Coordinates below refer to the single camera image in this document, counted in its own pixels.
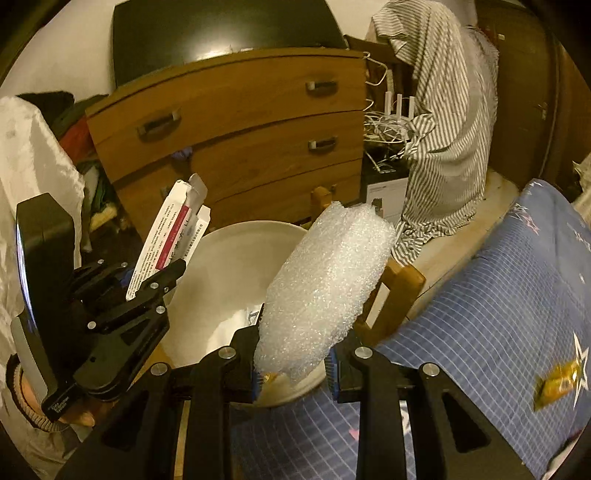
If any white router with antennas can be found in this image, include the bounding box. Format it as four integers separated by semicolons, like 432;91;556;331
382;91;417;121

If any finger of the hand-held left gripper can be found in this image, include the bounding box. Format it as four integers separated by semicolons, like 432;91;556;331
88;261;186;335
73;260;134;301

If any black box with white label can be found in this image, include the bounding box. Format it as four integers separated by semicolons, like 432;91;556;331
361;159;410;223

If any grey white striped shirt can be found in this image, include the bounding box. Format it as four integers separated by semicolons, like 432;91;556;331
372;0;500;265

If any black flat screen television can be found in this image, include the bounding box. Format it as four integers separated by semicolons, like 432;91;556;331
112;0;348;88

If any dark wooden wardrobe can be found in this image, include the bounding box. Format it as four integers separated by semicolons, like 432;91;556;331
549;28;591;204

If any orange toy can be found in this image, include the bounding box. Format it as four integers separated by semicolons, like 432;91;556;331
534;361;584;412

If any wooden chair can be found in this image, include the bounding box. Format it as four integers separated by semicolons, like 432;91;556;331
310;185;426;344

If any wooden dresser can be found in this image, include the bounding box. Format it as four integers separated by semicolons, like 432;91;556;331
85;46;370;232

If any person's left forearm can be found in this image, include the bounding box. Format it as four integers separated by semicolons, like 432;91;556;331
0;355;70;480

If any person's left hand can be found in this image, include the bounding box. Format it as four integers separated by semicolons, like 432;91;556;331
58;397;99;429

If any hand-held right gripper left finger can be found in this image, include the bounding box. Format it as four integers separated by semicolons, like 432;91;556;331
55;325;264;480

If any blue checked star blanket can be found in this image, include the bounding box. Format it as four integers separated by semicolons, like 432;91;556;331
230;178;591;480

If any white plastic basin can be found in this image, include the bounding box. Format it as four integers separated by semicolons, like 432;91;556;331
159;220;343;409

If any white red paper carton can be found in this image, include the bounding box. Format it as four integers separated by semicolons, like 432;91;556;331
126;173;212;301

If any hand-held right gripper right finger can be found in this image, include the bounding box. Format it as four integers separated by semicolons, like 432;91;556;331
324;339;539;480

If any dark wooden door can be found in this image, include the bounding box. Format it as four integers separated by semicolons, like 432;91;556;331
475;0;561;185

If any white bubble wrap roll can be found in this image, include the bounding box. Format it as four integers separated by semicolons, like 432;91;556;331
253;200;398;386

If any pile of clothes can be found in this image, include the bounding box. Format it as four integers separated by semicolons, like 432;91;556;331
17;91;124;234

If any white satin cover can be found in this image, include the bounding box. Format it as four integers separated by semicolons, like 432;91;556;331
571;154;591;217

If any white clothes hanger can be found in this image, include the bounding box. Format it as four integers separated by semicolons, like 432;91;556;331
361;50;394;86

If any tangle of white cables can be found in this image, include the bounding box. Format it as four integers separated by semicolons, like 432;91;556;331
364;110;414;162

